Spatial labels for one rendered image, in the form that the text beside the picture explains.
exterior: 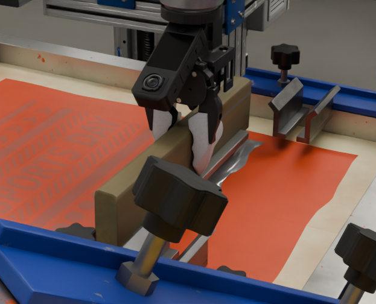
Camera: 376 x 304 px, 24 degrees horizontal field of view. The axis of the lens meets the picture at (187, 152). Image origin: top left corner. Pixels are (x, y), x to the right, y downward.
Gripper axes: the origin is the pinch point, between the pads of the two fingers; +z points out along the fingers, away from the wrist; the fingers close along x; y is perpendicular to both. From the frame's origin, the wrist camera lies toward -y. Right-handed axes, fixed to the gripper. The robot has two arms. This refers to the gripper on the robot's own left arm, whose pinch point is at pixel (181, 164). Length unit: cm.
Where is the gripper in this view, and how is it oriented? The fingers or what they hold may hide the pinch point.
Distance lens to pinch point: 109.4
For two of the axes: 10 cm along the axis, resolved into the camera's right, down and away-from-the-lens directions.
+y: 4.5, -3.9, 8.0
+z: -0.1, 9.0, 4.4
